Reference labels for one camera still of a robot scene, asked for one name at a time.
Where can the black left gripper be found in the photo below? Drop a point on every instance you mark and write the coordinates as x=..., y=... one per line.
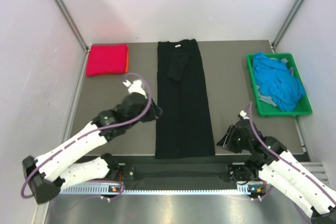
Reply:
x=155, y=112

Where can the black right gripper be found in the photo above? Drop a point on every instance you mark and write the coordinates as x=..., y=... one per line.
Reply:
x=224, y=141

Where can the black t-shirt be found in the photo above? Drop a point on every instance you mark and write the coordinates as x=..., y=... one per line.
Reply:
x=185, y=128

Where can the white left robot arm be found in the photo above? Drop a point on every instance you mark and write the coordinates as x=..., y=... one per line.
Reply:
x=47, y=175

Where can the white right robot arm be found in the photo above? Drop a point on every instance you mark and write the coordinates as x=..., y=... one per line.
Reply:
x=273, y=163

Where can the green plastic bin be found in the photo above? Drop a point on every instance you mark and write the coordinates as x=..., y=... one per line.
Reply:
x=277, y=86

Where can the folded orange t-shirt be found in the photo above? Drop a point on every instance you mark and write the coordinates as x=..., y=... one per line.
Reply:
x=127, y=61

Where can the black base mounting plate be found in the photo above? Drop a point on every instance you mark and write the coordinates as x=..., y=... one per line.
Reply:
x=226, y=167

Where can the folded pink t-shirt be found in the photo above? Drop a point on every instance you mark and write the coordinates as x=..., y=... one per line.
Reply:
x=106, y=59

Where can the blue t-shirt in bin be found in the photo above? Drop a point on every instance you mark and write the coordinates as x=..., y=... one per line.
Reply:
x=278, y=85

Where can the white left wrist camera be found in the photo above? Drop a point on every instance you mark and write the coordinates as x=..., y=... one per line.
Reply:
x=136, y=86

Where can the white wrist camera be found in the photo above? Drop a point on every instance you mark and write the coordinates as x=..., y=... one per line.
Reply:
x=243, y=115
x=136, y=86

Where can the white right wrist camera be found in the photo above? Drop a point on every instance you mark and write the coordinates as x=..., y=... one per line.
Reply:
x=243, y=115

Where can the aluminium frame rail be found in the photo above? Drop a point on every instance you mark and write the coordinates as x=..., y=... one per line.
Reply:
x=316, y=169

